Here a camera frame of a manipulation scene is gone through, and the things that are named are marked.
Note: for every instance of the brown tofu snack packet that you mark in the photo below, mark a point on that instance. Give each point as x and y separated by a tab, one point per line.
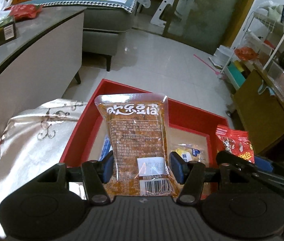
137	128

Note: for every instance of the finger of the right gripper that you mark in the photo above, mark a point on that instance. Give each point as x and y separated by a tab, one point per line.
269	166
245	166

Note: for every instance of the white stacked containers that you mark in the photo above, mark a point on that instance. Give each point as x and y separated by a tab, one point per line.
221	56

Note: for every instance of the white wire shelf rack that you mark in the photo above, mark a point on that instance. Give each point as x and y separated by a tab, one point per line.
266	37

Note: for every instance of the waffle snack packet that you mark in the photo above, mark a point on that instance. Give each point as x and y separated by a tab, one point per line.
191	152

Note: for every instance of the grey counter cabinet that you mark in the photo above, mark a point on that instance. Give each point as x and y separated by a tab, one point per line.
41	62

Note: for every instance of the white perforated board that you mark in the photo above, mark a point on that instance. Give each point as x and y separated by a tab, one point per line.
174	10

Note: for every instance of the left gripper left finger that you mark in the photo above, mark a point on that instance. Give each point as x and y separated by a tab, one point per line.
95	174

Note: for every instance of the red candy bag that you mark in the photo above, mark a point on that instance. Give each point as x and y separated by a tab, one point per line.
236	142

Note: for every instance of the grey sofa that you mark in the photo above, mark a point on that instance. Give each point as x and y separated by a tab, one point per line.
102	29

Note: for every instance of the red cardboard box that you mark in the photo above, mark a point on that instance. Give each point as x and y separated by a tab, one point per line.
186	125

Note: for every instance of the orange plastic bag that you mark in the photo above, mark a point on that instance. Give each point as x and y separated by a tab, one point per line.
245	53

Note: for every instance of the wooden cabinet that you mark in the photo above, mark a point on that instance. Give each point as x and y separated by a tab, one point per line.
261	110

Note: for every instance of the floral beige tablecloth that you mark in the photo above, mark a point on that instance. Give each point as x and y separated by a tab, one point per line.
33	141

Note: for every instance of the red snack bag on counter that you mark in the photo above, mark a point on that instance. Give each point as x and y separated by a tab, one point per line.
21	12

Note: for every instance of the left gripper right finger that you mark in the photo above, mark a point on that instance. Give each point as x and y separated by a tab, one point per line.
189	174

